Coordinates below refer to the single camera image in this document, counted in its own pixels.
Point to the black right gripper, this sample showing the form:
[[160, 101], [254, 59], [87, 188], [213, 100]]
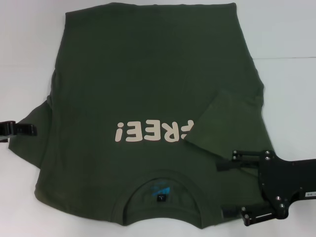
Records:
[[284, 177]]

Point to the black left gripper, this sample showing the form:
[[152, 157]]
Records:
[[6, 129]]

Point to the dark green FREE T-shirt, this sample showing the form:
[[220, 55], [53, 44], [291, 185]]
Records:
[[138, 74]]

